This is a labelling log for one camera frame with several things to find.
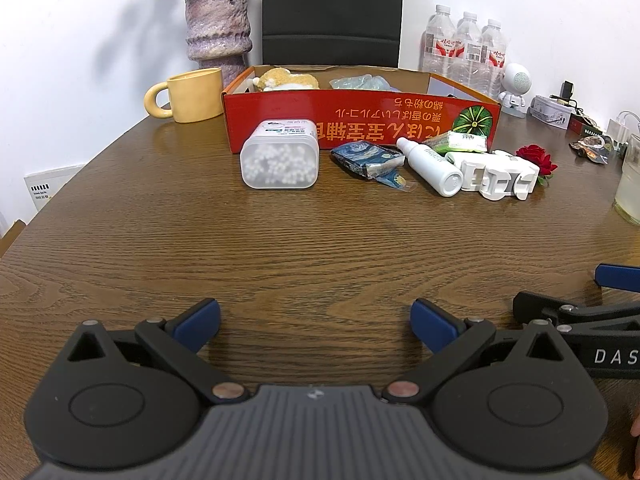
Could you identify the small snack packet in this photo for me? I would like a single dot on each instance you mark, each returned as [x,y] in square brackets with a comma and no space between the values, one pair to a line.
[592,147]

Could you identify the brown cardboard piece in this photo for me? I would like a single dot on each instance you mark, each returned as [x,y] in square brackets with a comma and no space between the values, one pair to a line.
[11,237]

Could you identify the white charger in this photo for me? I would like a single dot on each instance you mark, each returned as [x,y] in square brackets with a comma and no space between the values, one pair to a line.
[622,130]

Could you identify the white robot figure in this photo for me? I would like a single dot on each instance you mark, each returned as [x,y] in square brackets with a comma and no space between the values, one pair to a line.
[515,80]

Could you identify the yellow ceramic mug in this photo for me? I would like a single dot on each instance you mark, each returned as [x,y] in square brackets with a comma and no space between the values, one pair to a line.
[195,95]

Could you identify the dark blue printed packet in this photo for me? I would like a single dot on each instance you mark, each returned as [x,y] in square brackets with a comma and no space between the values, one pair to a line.
[365,157]

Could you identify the white paper box on floor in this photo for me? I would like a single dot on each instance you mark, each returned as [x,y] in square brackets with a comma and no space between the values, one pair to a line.
[50,190]

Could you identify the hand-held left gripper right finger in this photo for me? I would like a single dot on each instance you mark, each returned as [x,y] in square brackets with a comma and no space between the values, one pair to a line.
[432,322]

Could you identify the clear glass cup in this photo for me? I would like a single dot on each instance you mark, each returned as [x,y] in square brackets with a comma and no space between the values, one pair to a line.
[630,190]

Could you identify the dark red small box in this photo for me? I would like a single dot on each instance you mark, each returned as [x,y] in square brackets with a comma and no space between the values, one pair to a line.
[584,124]

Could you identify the small black adapter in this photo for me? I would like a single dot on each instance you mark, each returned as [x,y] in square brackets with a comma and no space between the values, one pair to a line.
[567,90]

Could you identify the clear water bottle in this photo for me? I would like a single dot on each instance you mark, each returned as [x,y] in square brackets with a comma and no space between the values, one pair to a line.
[494,62]
[439,42]
[469,52]

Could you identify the person's right hand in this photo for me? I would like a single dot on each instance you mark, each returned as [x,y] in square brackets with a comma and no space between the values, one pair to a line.
[636,427]

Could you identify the white spray bottle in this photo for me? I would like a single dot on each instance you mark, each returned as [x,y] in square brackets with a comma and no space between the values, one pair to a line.
[430,165]

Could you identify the red artificial rose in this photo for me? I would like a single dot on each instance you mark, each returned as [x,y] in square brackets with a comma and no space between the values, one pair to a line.
[535,155]

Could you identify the red cardboard box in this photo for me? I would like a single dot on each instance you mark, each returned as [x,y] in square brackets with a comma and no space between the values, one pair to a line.
[300,115]

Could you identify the iridescent clear plastic bag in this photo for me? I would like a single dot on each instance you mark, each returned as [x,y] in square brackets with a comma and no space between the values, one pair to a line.
[357,82]

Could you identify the translucent cotton ball container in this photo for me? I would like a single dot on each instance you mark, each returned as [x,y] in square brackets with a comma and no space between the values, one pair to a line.
[280,165]

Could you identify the black chair back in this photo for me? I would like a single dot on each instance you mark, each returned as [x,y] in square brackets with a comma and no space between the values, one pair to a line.
[332,10]

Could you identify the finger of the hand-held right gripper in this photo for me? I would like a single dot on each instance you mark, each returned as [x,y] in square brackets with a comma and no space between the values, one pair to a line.
[537,305]
[617,276]

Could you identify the white rectangular device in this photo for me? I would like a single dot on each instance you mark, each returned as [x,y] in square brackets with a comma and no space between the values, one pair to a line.
[547,110]

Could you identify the purple textured vase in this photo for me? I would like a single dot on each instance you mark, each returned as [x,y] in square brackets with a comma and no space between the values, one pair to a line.
[215,25]

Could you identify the green tissue packet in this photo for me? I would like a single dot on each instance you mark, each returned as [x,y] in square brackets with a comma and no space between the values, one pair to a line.
[460,141]

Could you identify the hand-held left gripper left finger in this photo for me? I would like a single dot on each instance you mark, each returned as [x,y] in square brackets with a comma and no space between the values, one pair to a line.
[197,322]

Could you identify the white and yellow plush toy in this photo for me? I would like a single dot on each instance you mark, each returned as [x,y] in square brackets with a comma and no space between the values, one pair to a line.
[285,79]

